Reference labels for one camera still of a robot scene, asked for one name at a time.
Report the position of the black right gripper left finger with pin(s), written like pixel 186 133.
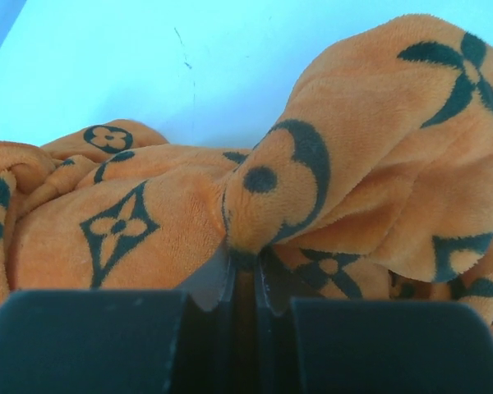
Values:
pixel 102 341

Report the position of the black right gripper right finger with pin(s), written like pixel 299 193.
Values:
pixel 308 344

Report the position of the orange black patterned pillowcase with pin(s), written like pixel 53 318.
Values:
pixel 376 182

